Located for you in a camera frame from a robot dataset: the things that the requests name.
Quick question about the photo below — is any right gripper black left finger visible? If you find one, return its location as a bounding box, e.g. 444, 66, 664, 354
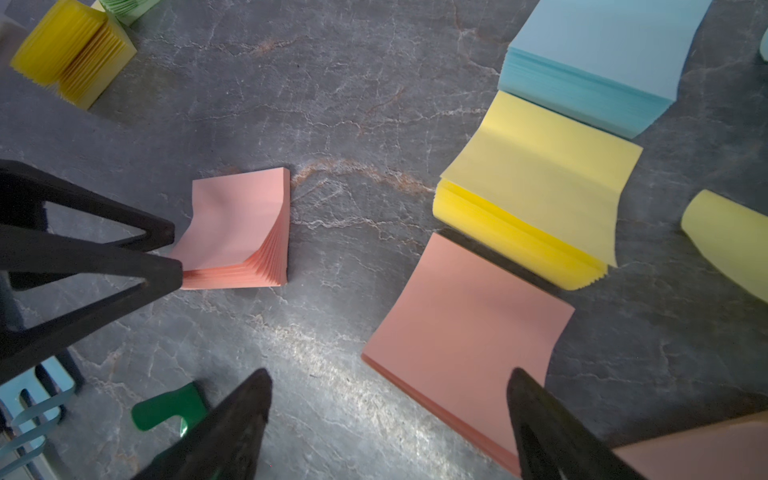
135, 368, 272, 479

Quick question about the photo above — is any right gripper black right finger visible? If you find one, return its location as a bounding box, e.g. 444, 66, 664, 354
506, 367, 643, 480

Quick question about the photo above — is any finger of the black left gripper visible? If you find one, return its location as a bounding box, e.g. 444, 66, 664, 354
1, 159, 175, 252
1, 225, 183, 382

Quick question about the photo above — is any pink memo pad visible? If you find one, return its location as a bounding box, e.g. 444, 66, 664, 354
169, 167, 290, 290
362, 234, 575, 475

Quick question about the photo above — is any torn pink memo page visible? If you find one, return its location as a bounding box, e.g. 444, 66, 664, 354
614, 411, 767, 479

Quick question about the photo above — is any torn yellow memo page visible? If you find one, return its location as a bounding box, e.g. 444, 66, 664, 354
681, 190, 767, 301

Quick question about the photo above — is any blue memo pad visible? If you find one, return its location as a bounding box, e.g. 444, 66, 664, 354
498, 0, 710, 139

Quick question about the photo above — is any torn blue memo page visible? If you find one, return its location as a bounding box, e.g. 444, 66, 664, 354
759, 30, 768, 62

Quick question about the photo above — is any yellow fanned memo pad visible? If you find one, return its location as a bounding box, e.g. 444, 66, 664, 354
10, 1, 137, 110

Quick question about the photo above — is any light blue garden fork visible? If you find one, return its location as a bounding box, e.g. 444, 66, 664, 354
1, 356, 76, 479

